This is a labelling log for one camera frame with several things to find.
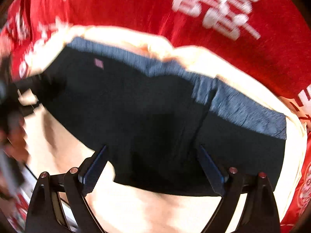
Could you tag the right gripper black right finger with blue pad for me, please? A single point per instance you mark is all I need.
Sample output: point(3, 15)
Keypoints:
point(252, 193)

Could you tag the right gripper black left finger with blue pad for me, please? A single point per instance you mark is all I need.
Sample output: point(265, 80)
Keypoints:
point(45, 212)

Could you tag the black pants grey patterned cuffs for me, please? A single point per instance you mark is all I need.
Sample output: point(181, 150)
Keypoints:
point(154, 115)

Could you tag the red blanket white characters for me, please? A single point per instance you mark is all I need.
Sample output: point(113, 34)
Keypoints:
point(280, 58)

